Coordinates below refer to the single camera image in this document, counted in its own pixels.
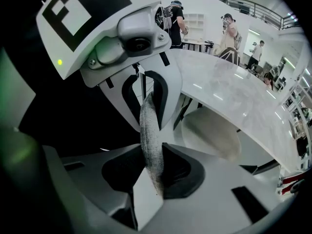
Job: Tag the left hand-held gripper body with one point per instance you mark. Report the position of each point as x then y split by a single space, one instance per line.
85 28

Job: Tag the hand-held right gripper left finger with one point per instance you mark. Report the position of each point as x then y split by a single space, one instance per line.
97 179

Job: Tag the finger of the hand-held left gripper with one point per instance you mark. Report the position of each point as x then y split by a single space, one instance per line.
119 101
173 82

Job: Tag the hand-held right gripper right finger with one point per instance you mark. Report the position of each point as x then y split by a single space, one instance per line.
214 191

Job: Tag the grey upholstered chair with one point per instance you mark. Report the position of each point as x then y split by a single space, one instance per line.
151 130

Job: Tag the grey marble table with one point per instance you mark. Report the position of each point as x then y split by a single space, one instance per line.
231 94

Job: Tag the black metal railing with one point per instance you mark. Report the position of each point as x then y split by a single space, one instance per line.
256 8

